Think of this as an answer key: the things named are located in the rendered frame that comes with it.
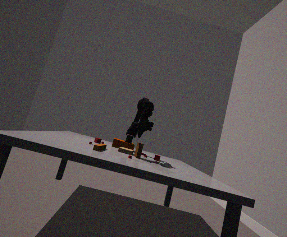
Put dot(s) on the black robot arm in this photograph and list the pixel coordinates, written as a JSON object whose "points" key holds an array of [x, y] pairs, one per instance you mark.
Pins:
{"points": [[145, 108]]}

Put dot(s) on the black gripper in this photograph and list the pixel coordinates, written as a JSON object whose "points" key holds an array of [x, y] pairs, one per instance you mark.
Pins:
{"points": [[140, 127]]}

